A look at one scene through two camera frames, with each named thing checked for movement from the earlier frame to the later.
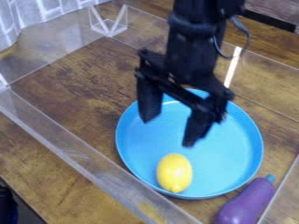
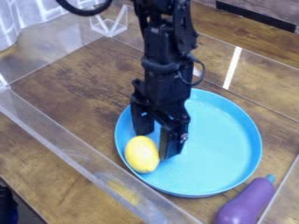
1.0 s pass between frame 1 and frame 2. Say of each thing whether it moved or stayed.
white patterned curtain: stayed
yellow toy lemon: moved
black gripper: moved
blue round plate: stayed
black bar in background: stayed
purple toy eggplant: stayed
